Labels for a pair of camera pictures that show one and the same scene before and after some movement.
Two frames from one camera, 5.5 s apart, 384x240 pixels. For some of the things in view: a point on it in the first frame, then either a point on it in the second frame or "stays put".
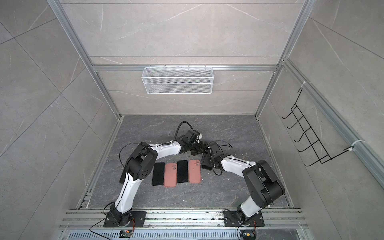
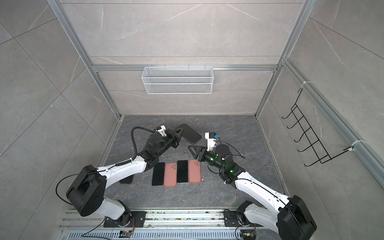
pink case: x=194 y=171 stays put
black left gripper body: x=199 y=148 -> x=171 y=138
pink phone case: x=170 y=175 stays put
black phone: x=158 y=174 stays put
